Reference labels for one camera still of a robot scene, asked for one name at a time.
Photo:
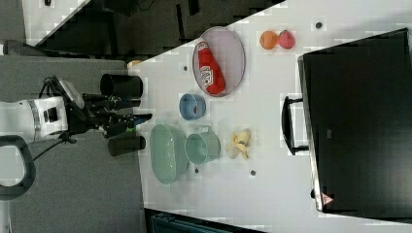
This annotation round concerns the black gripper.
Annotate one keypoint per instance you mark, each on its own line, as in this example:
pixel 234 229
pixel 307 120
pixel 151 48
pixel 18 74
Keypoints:
pixel 80 120

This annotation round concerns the peeled toy banana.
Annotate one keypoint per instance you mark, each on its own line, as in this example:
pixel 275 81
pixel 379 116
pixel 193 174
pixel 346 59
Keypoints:
pixel 238 144

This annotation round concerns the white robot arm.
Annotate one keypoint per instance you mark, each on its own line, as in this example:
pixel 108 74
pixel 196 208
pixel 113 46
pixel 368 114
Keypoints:
pixel 58 114

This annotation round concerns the black toaster oven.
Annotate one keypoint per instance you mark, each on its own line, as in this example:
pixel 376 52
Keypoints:
pixel 356 100

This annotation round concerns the upper black cylinder cup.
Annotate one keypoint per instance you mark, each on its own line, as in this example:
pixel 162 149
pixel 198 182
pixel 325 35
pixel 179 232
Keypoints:
pixel 122 86

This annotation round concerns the black cylinder cup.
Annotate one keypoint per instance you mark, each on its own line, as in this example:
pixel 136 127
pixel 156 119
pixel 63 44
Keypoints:
pixel 119 146
pixel 122 86

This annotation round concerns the lower black cylinder cup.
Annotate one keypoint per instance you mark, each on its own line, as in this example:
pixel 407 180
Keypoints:
pixel 119 146

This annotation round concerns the green oval colander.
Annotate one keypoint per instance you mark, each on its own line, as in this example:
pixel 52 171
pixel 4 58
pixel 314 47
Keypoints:
pixel 167 150

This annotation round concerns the blue bowl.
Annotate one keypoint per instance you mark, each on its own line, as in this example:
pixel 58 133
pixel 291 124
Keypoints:
pixel 187 102

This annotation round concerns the green measuring cup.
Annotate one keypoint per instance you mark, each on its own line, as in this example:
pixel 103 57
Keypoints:
pixel 203 146

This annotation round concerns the red plush ketchup bottle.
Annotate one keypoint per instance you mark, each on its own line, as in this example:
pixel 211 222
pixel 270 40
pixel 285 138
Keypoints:
pixel 210 71

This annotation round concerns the orange toy fruit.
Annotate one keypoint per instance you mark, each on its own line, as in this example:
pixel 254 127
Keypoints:
pixel 268 40

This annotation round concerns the red toy strawberry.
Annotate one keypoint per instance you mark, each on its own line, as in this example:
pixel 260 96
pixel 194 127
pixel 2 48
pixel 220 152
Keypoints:
pixel 286 40

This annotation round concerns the blue metal frame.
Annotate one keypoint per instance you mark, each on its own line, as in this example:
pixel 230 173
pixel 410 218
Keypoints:
pixel 167 223

